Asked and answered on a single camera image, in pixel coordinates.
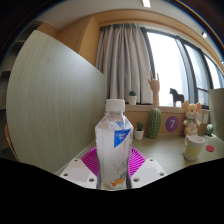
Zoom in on beige mouse plush toy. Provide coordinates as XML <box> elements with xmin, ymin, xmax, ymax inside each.
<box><xmin>181</xmin><ymin>100</ymin><xmax>203</xmax><ymax>138</ymax></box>

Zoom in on black horse figurine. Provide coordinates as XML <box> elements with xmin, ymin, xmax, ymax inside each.
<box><xmin>168</xmin><ymin>87</ymin><xmax>185</xmax><ymax>108</ymax></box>

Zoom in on small plant in white pot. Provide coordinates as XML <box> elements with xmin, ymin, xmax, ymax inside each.
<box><xmin>133</xmin><ymin>121</ymin><xmax>145</xmax><ymax>141</ymax></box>
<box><xmin>127</xmin><ymin>90</ymin><xmax>138</xmax><ymax>106</ymax></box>

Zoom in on wooden desk ledge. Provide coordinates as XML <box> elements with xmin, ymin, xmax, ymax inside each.
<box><xmin>124</xmin><ymin>104</ymin><xmax>211</xmax><ymax>137</ymax></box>

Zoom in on round purple number sign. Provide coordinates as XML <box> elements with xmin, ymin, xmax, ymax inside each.
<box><xmin>165</xmin><ymin>115</ymin><xmax>180</xmax><ymax>133</ymax></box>

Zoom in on dark-framed window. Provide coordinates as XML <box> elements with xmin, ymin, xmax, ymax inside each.
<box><xmin>139</xmin><ymin>27</ymin><xmax>224</xmax><ymax>109</ymax></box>

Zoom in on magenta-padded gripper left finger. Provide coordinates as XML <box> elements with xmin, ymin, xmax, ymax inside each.
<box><xmin>59</xmin><ymin>147</ymin><xmax>101</xmax><ymax>190</ymax></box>

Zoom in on grey-white curtain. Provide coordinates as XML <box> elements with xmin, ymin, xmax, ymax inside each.
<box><xmin>95</xmin><ymin>23</ymin><xmax>154</xmax><ymax>105</ymax></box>

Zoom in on small round green cactus ornament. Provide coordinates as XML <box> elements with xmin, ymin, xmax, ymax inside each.
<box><xmin>205</xmin><ymin>123</ymin><xmax>214</xmax><ymax>137</ymax></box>

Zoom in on clear plastic water bottle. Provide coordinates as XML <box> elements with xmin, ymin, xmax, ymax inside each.
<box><xmin>94</xmin><ymin>98</ymin><xmax>134</xmax><ymax>191</ymax></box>

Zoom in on grey-green desk partition panel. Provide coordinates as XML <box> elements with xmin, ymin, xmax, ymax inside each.
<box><xmin>5</xmin><ymin>29</ymin><xmax>108</xmax><ymax>174</ymax></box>
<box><xmin>208</xmin><ymin>87</ymin><xmax>224</xmax><ymax>141</ymax></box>

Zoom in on tall green cactus ornament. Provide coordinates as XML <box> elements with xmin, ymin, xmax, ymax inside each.
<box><xmin>147</xmin><ymin>107</ymin><xmax>163</xmax><ymax>140</ymax></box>

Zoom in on pale yellow paper cup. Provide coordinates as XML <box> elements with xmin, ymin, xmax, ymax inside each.
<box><xmin>183</xmin><ymin>134</ymin><xmax>206</xmax><ymax>162</ymax></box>

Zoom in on wooden hand model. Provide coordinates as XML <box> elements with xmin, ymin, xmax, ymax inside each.
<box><xmin>147</xmin><ymin>70</ymin><xmax>161</xmax><ymax>107</ymax></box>

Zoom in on group of ceiling lights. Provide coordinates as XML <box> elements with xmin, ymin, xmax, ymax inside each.
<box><xmin>141</xmin><ymin>0</ymin><xmax>208</xmax><ymax>39</ymax></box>

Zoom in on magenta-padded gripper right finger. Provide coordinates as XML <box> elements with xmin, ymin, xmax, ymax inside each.
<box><xmin>127</xmin><ymin>147</ymin><xmax>167</xmax><ymax>190</ymax></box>

